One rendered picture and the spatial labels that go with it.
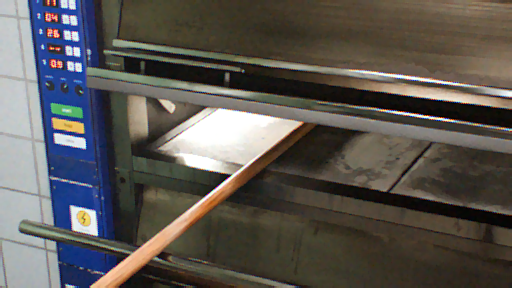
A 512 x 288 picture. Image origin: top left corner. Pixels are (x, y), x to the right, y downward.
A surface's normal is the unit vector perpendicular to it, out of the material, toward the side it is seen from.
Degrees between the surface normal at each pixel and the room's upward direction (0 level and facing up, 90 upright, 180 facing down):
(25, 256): 90
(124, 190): 90
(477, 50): 70
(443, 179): 0
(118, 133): 90
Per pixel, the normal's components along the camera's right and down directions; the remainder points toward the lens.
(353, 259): -0.44, 0.01
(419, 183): -0.02, -0.92
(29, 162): -0.46, 0.35
